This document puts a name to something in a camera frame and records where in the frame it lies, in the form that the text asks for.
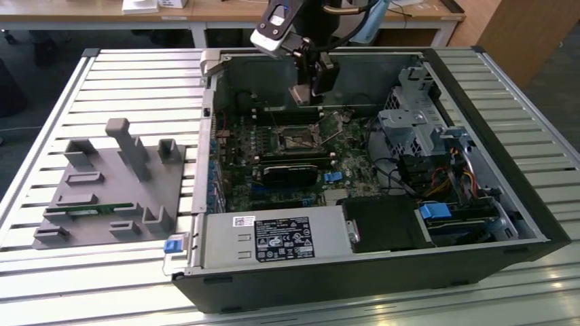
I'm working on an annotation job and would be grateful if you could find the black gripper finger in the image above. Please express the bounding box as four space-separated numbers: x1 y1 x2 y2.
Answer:
293 54 316 88
310 50 341 105

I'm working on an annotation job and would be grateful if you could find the silver CPU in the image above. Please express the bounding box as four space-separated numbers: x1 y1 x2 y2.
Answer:
288 84 314 105

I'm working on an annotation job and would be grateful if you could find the CPU socket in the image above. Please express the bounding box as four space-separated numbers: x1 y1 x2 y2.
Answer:
274 124 326 153

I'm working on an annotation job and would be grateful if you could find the pale blue hanging cloth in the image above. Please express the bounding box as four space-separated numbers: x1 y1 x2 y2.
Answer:
352 0 392 43

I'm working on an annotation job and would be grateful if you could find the silver drive cage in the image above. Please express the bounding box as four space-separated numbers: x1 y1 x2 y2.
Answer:
377 66 474 157

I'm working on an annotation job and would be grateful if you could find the green motherboard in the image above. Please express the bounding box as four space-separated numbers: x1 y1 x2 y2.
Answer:
210 111 377 213

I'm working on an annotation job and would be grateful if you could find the graphics card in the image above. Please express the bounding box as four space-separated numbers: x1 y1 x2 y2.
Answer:
261 164 318 188

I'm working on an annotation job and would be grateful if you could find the wooden cabinet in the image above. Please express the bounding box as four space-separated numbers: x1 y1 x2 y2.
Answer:
445 0 580 89

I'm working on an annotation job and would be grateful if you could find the blue disk carrier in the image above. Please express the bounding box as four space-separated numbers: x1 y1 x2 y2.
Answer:
418 202 454 222

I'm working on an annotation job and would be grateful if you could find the silver power supply unit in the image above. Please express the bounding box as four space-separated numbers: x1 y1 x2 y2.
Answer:
198 212 354 272

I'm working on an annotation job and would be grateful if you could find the wooden desk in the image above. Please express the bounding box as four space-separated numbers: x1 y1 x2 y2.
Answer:
0 0 468 48

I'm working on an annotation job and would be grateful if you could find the grey parts rack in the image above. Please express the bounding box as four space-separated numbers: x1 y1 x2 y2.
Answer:
33 117 189 251

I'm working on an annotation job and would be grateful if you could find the green RAM stick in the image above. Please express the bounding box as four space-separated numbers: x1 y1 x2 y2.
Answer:
66 202 137 217

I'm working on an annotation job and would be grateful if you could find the black open PC case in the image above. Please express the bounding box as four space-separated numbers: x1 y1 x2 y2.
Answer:
170 46 573 315

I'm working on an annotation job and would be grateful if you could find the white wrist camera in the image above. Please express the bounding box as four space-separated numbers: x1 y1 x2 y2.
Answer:
249 0 301 58

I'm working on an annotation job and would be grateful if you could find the yellow red wire bundle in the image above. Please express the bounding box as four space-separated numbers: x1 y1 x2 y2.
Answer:
425 166 480 200

